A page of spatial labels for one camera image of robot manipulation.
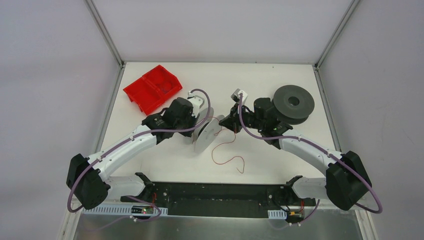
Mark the white perforated spool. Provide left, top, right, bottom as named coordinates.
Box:
left=193, top=107, right=224, bottom=154

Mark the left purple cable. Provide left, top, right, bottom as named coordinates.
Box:
left=67, top=88, right=212, bottom=214

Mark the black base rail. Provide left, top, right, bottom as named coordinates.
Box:
left=120, top=181, right=316, bottom=219

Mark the thin red wire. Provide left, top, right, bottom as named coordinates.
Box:
left=209, top=115, right=246, bottom=174

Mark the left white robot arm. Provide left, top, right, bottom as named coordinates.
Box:
left=66, top=93, right=211, bottom=210

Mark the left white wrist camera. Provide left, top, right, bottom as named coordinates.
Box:
left=187, top=92, right=205, bottom=118

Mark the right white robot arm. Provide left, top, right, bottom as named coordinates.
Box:
left=219, top=94, right=382, bottom=214

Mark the white cable duct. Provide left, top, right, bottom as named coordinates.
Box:
left=82, top=204, right=168, bottom=217
left=267, top=209, right=287, bottom=220

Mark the right white cable duct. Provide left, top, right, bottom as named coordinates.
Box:
left=267, top=209, right=287, bottom=220

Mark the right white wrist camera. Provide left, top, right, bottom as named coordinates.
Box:
left=230, top=88, right=248, bottom=105

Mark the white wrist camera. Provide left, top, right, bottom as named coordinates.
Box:
left=230, top=88, right=248, bottom=105
left=187, top=92, right=205, bottom=118

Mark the dark grey spool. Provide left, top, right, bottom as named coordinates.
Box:
left=271, top=85, right=315, bottom=125

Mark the red plastic bin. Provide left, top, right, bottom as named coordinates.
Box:
left=123, top=64, right=183, bottom=115

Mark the left white cable duct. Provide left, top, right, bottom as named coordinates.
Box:
left=82, top=204, right=168, bottom=217

